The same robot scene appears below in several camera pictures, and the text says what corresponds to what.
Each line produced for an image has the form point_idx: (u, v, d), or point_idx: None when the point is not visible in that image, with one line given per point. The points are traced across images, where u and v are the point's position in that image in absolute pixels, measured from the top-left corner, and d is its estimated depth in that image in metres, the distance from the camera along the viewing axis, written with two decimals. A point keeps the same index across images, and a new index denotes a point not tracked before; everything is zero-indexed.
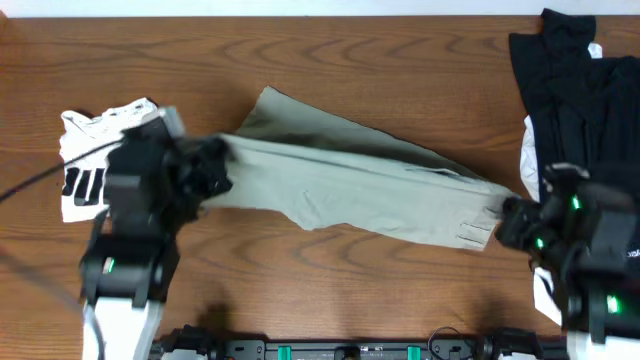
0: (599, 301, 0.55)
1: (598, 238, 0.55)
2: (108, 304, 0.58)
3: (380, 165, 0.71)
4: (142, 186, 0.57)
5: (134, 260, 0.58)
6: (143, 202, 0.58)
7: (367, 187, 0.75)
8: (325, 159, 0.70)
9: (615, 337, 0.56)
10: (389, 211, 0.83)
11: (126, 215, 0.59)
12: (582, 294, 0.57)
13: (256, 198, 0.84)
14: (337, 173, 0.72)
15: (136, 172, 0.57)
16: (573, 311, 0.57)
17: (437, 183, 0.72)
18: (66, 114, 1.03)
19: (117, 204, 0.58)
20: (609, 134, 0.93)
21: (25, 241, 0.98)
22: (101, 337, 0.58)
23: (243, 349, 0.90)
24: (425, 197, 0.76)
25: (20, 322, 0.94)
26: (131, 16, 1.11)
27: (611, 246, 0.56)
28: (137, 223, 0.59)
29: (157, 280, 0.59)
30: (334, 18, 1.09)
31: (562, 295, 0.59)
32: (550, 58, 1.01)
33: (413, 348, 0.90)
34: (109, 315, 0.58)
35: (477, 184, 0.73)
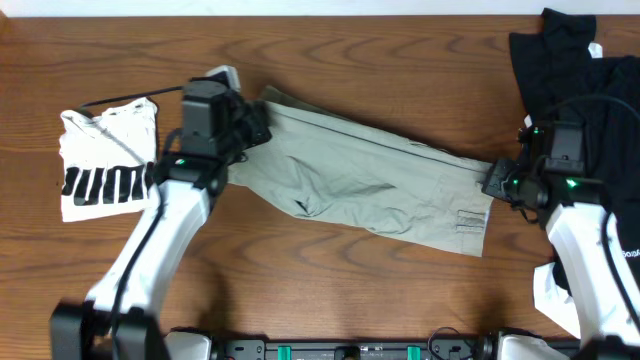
0: (561, 185, 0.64)
1: (554, 145, 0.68)
2: (176, 186, 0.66)
3: (389, 138, 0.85)
4: (213, 107, 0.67)
5: (199, 167, 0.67)
6: (210, 124, 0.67)
7: (377, 158, 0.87)
8: (346, 130, 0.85)
9: (581, 203, 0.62)
10: (390, 192, 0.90)
11: (194, 132, 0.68)
12: (549, 187, 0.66)
13: (270, 172, 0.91)
14: (358, 140, 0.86)
15: (205, 98, 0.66)
16: (539, 202, 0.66)
17: (437, 156, 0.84)
18: (66, 114, 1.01)
19: (189, 121, 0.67)
20: (610, 134, 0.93)
21: (26, 242, 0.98)
22: (162, 203, 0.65)
23: (243, 349, 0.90)
24: (424, 174, 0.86)
25: (21, 322, 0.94)
26: (130, 16, 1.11)
27: (567, 152, 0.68)
28: (202, 142, 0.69)
29: (213, 189, 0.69)
30: (334, 17, 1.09)
31: (531, 195, 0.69)
32: (551, 58, 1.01)
33: (413, 348, 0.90)
34: (173, 193, 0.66)
35: (470, 164, 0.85)
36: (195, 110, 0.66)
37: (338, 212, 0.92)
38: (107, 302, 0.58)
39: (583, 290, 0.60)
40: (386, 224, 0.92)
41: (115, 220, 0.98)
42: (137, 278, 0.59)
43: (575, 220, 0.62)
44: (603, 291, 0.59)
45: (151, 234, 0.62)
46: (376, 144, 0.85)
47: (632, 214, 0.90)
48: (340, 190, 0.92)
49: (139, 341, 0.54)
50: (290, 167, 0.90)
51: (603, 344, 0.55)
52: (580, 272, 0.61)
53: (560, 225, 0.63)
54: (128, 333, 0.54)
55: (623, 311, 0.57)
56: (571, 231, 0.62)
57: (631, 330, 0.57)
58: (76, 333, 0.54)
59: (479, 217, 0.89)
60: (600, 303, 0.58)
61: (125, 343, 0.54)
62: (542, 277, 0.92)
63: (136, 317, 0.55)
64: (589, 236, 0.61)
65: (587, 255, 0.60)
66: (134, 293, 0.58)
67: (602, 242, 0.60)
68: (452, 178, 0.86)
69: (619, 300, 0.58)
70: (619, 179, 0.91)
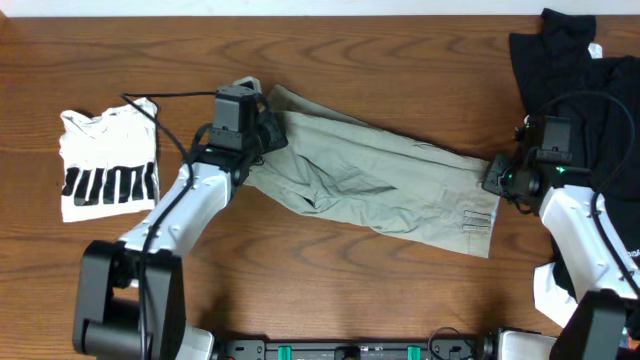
0: (549, 173, 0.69)
1: (546, 137, 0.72)
2: (207, 167, 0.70)
3: (394, 140, 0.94)
4: (242, 106, 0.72)
5: (226, 157, 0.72)
6: (239, 121, 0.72)
7: (384, 157, 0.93)
8: (355, 133, 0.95)
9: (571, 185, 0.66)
10: (398, 191, 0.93)
11: (222, 127, 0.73)
12: (540, 175, 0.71)
13: (281, 170, 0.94)
14: (367, 140, 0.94)
15: (235, 97, 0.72)
16: (531, 189, 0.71)
17: (438, 156, 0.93)
18: (66, 114, 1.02)
19: (219, 116, 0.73)
20: (609, 134, 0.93)
21: (26, 242, 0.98)
22: (193, 174, 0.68)
23: (243, 349, 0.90)
24: (429, 173, 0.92)
25: (21, 322, 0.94)
26: (130, 16, 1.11)
27: (557, 144, 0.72)
28: (229, 136, 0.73)
29: (235, 179, 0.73)
30: (334, 17, 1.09)
31: (523, 183, 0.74)
32: (550, 58, 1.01)
33: (413, 348, 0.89)
34: (205, 171, 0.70)
35: (468, 164, 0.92)
36: (227, 107, 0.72)
37: (345, 211, 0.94)
38: (136, 245, 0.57)
39: (577, 257, 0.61)
40: (393, 223, 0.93)
41: (116, 220, 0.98)
42: (165, 228, 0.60)
43: (564, 194, 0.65)
44: (594, 244, 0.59)
45: (180, 198, 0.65)
46: (382, 144, 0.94)
47: (632, 215, 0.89)
48: (348, 189, 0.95)
49: (166, 282, 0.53)
50: (300, 165, 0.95)
51: (597, 295, 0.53)
52: (573, 240, 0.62)
53: (552, 203, 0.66)
54: (156, 273, 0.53)
55: (617, 270, 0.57)
56: (562, 203, 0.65)
57: (628, 287, 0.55)
58: (106, 268, 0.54)
59: (486, 218, 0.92)
60: (593, 255, 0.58)
61: (152, 283, 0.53)
62: (542, 277, 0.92)
63: (164, 258, 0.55)
64: (577, 209, 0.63)
65: (577, 223, 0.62)
66: (161, 240, 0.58)
67: (592, 214, 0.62)
68: (455, 176, 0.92)
69: (611, 259, 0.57)
70: (619, 180, 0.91)
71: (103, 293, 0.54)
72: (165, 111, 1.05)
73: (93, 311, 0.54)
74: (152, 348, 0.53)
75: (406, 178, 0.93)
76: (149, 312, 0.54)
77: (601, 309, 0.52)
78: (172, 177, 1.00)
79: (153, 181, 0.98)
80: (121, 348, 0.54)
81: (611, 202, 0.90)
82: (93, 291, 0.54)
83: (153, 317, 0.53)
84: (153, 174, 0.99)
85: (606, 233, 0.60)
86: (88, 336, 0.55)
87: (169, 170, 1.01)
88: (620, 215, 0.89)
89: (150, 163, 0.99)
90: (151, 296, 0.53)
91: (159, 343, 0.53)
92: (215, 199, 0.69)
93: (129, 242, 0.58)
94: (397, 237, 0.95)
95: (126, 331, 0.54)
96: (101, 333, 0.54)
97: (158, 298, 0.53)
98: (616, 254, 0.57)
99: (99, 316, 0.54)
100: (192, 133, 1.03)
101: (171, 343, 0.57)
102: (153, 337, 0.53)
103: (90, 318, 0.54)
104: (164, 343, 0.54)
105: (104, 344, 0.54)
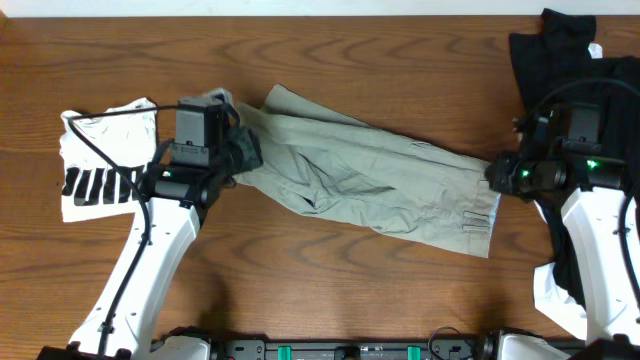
0: (578, 163, 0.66)
1: (571, 126, 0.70)
2: (162, 201, 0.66)
3: (394, 138, 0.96)
4: (207, 117, 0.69)
5: (189, 179, 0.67)
6: (205, 134, 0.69)
7: (383, 157, 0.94)
8: (355, 132, 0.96)
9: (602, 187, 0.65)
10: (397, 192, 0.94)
11: (186, 142, 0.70)
12: (565, 166, 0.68)
13: (282, 170, 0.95)
14: (367, 139, 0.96)
15: (200, 107, 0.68)
16: (557, 181, 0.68)
17: (437, 155, 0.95)
18: (66, 114, 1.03)
19: (181, 131, 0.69)
20: (609, 135, 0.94)
21: (26, 242, 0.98)
22: (147, 227, 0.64)
23: (243, 349, 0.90)
24: (428, 172, 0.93)
25: (20, 322, 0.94)
26: (130, 16, 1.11)
27: (585, 134, 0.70)
28: (195, 151, 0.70)
29: (203, 200, 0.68)
30: (334, 18, 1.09)
31: (547, 176, 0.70)
32: (550, 58, 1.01)
33: (413, 348, 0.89)
34: (160, 212, 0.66)
35: (467, 163, 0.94)
36: (191, 118, 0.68)
37: (345, 211, 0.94)
38: (91, 346, 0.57)
39: (594, 281, 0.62)
40: (393, 223, 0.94)
41: (116, 220, 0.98)
42: (121, 318, 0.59)
43: (593, 203, 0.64)
44: (614, 277, 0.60)
45: (136, 264, 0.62)
46: (381, 144, 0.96)
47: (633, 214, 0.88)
48: (347, 189, 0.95)
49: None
50: (300, 165, 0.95)
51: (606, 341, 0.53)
52: (593, 260, 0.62)
53: (575, 206, 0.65)
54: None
55: (635, 310, 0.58)
56: (588, 215, 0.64)
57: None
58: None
59: (485, 218, 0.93)
60: (612, 289, 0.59)
61: None
62: (542, 277, 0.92)
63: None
64: (603, 222, 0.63)
65: (601, 243, 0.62)
66: (118, 335, 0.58)
67: (618, 231, 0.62)
68: (454, 175, 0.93)
69: (629, 295, 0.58)
70: None
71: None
72: (165, 111, 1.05)
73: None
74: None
75: (405, 178, 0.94)
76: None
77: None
78: None
79: None
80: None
81: None
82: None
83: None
84: None
85: (630, 262, 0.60)
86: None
87: None
88: None
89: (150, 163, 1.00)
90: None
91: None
92: (181, 241, 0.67)
93: (84, 342, 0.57)
94: (397, 237, 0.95)
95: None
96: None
97: None
98: (638, 290, 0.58)
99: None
100: None
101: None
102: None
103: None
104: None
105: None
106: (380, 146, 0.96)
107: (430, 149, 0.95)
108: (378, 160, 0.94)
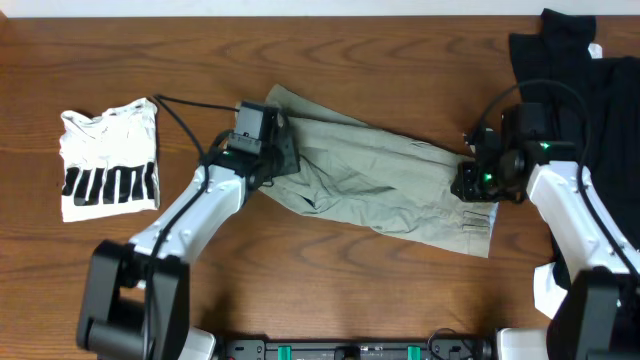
0: (534, 148, 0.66)
1: (520, 120, 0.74)
2: (220, 170, 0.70)
3: (394, 138, 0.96)
4: (265, 115, 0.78)
5: (243, 161, 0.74)
6: (260, 127, 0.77)
7: (382, 158, 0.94)
8: (354, 133, 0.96)
9: (557, 161, 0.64)
10: (397, 192, 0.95)
11: (243, 134, 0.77)
12: (524, 153, 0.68)
13: None
14: (367, 139, 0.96)
15: (260, 107, 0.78)
16: (518, 168, 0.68)
17: (436, 154, 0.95)
18: (66, 114, 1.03)
19: (241, 124, 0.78)
20: (610, 135, 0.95)
21: (26, 242, 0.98)
22: (208, 178, 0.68)
23: (243, 349, 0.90)
24: (427, 173, 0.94)
25: (20, 322, 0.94)
26: (130, 17, 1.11)
27: (535, 126, 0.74)
28: (248, 141, 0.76)
29: (249, 184, 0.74)
30: (334, 18, 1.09)
31: (508, 166, 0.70)
32: (551, 58, 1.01)
33: (413, 348, 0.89)
34: (219, 174, 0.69)
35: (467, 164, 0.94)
36: (252, 112, 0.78)
37: (345, 211, 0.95)
38: (145, 248, 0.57)
39: (571, 236, 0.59)
40: (393, 223, 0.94)
41: (116, 220, 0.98)
42: (176, 233, 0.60)
43: (553, 173, 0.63)
44: (581, 224, 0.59)
45: (194, 201, 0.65)
46: (381, 144, 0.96)
47: (633, 214, 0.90)
48: (347, 189, 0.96)
49: (172, 288, 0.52)
50: (300, 165, 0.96)
51: (589, 271, 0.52)
52: (564, 220, 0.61)
53: (538, 181, 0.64)
54: (162, 277, 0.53)
55: (608, 246, 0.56)
56: (549, 181, 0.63)
57: (618, 261, 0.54)
58: (115, 271, 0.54)
59: (486, 218, 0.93)
60: (581, 234, 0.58)
61: (158, 289, 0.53)
62: (542, 277, 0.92)
63: (172, 263, 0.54)
64: (563, 185, 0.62)
65: (564, 199, 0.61)
66: (171, 245, 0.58)
67: (579, 189, 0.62)
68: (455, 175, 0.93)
69: (602, 235, 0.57)
70: (619, 179, 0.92)
71: (109, 292, 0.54)
72: (165, 111, 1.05)
73: (99, 309, 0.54)
74: (152, 352, 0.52)
75: (405, 178, 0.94)
76: (154, 314, 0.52)
77: (594, 289, 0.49)
78: (171, 177, 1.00)
79: (153, 181, 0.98)
80: (122, 352, 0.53)
81: (610, 202, 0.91)
82: (100, 291, 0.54)
83: (157, 318, 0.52)
84: (153, 174, 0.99)
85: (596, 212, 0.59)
86: (90, 336, 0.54)
87: (168, 170, 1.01)
88: (621, 215, 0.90)
89: (150, 163, 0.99)
90: (158, 296, 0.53)
91: (160, 344, 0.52)
92: (226, 203, 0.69)
93: (139, 245, 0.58)
94: (397, 237, 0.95)
95: (128, 338, 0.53)
96: (102, 335, 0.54)
97: (165, 302, 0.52)
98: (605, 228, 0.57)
99: (104, 314, 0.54)
100: (192, 133, 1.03)
101: (177, 343, 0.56)
102: (155, 337, 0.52)
103: (96, 316, 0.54)
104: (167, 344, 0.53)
105: (105, 347, 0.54)
106: (379, 146, 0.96)
107: (430, 149, 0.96)
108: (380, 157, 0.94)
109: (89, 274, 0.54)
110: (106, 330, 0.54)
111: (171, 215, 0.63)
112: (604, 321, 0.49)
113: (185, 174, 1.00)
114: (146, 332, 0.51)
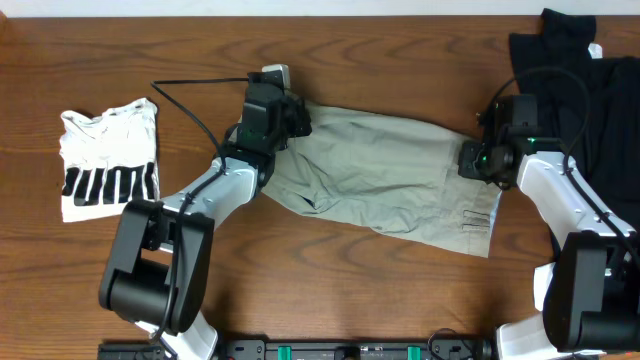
0: (521, 143, 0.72)
1: (515, 113, 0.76)
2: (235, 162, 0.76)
3: (394, 139, 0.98)
4: (269, 109, 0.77)
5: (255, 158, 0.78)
6: (267, 123, 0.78)
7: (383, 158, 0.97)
8: (354, 135, 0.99)
9: (545, 153, 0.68)
10: (397, 191, 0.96)
11: (250, 130, 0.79)
12: (513, 148, 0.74)
13: (283, 170, 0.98)
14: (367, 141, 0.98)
15: (263, 101, 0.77)
16: (506, 163, 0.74)
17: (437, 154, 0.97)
18: (66, 114, 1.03)
19: (247, 118, 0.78)
20: (609, 135, 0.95)
21: (26, 242, 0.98)
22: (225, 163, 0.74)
23: (243, 349, 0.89)
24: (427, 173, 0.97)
25: (21, 322, 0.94)
26: (130, 17, 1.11)
27: (527, 119, 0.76)
28: (256, 139, 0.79)
29: (262, 180, 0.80)
30: (334, 18, 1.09)
31: (498, 158, 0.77)
32: (551, 58, 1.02)
33: (413, 348, 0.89)
34: (234, 162, 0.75)
35: None
36: (255, 109, 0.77)
37: (345, 211, 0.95)
38: (173, 206, 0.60)
39: (558, 211, 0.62)
40: (393, 223, 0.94)
41: (115, 221, 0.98)
42: (200, 200, 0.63)
43: (538, 159, 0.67)
44: (568, 200, 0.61)
45: (214, 180, 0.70)
46: (382, 144, 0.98)
47: (633, 214, 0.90)
48: (347, 189, 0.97)
49: (198, 241, 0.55)
50: (300, 166, 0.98)
51: (580, 234, 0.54)
52: (551, 196, 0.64)
53: (526, 169, 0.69)
54: (189, 232, 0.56)
55: (592, 214, 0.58)
56: (536, 165, 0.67)
57: (604, 226, 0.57)
58: (144, 225, 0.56)
59: (486, 217, 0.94)
60: (568, 209, 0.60)
61: (186, 242, 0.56)
62: (542, 277, 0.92)
63: (198, 219, 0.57)
64: (551, 170, 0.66)
65: (553, 179, 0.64)
66: (198, 207, 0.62)
67: (565, 172, 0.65)
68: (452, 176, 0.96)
69: (586, 205, 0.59)
70: (619, 179, 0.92)
71: (137, 246, 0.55)
72: (165, 111, 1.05)
73: (125, 263, 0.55)
74: (175, 304, 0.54)
75: (404, 178, 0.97)
76: (180, 266, 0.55)
77: (583, 252, 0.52)
78: (171, 177, 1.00)
79: (153, 181, 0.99)
80: (144, 306, 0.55)
81: (611, 202, 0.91)
82: (129, 245, 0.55)
83: (182, 271, 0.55)
84: (153, 174, 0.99)
85: (581, 187, 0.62)
86: (113, 291, 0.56)
87: (168, 170, 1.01)
88: (621, 215, 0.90)
89: (150, 163, 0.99)
90: (186, 249, 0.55)
91: (184, 296, 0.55)
92: (242, 186, 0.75)
93: (167, 204, 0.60)
94: (397, 237, 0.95)
95: (152, 291, 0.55)
96: (126, 290, 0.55)
97: (190, 256, 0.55)
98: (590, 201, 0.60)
99: (130, 268, 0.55)
100: (191, 133, 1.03)
101: (194, 301, 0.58)
102: (178, 290, 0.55)
103: (121, 269, 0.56)
104: (188, 298, 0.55)
105: (128, 301, 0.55)
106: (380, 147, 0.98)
107: (429, 148, 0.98)
108: (379, 156, 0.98)
109: (118, 228, 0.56)
110: (130, 284, 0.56)
111: (195, 186, 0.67)
112: (587, 284, 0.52)
113: (185, 174, 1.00)
114: (172, 282, 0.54)
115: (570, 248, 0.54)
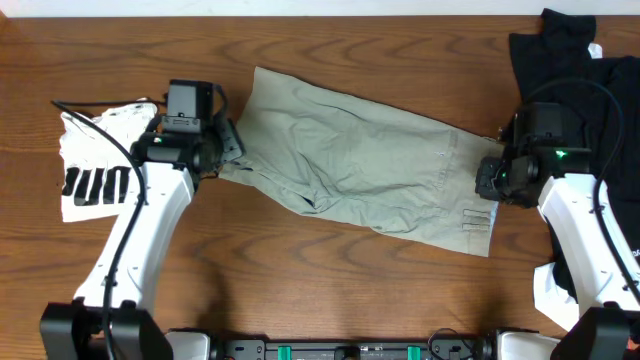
0: (549, 154, 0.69)
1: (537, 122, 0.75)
2: (154, 166, 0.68)
3: (391, 137, 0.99)
4: (200, 91, 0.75)
5: (178, 146, 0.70)
6: (196, 105, 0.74)
7: (381, 158, 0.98)
8: (349, 135, 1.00)
9: (572, 173, 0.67)
10: (394, 190, 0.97)
11: (178, 114, 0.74)
12: (538, 159, 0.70)
13: (282, 170, 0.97)
14: (367, 141, 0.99)
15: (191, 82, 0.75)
16: (530, 175, 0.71)
17: (434, 151, 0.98)
18: (66, 114, 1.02)
19: (173, 103, 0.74)
20: (610, 134, 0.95)
21: (26, 242, 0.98)
22: (143, 180, 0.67)
23: (243, 349, 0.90)
24: (424, 170, 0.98)
25: (21, 322, 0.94)
26: (129, 16, 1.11)
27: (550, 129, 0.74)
28: (186, 123, 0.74)
29: (195, 165, 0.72)
30: (333, 18, 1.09)
31: (521, 171, 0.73)
32: (551, 57, 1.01)
33: (413, 347, 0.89)
34: (155, 171, 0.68)
35: (464, 158, 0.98)
36: (184, 87, 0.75)
37: (345, 211, 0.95)
38: (96, 301, 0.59)
39: (579, 259, 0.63)
40: (393, 223, 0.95)
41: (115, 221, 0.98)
42: (123, 273, 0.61)
43: (567, 186, 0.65)
44: (594, 253, 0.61)
45: (134, 219, 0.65)
46: (377, 143, 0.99)
47: (632, 214, 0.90)
48: (347, 189, 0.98)
49: (135, 340, 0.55)
50: (300, 165, 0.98)
51: (601, 310, 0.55)
52: (576, 240, 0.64)
53: (551, 194, 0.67)
54: (121, 332, 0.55)
55: (621, 279, 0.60)
56: (564, 199, 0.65)
57: (629, 296, 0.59)
58: (68, 332, 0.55)
59: (486, 216, 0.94)
60: (595, 264, 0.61)
61: (121, 340, 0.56)
62: (542, 277, 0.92)
63: (128, 313, 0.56)
64: (580, 203, 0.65)
65: (580, 221, 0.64)
66: (121, 289, 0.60)
67: (594, 210, 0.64)
68: (451, 175, 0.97)
69: (615, 267, 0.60)
70: (619, 179, 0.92)
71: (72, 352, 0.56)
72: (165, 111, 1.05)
73: None
74: None
75: (402, 175, 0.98)
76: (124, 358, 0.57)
77: (601, 329, 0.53)
78: None
79: None
80: None
81: (610, 203, 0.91)
82: (65, 352, 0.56)
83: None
84: None
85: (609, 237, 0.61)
86: None
87: None
88: (621, 215, 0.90)
89: None
90: (126, 346, 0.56)
91: None
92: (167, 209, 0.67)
93: (88, 298, 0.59)
94: (397, 237, 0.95)
95: None
96: None
97: (133, 351, 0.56)
98: (620, 261, 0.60)
99: None
100: None
101: None
102: None
103: None
104: None
105: None
106: (378, 145, 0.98)
107: (428, 147, 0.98)
108: (379, 155, 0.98)
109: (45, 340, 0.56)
110: None
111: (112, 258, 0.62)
112: (605, 353, 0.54)
113: None
114: None
115: (589, 321, 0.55)
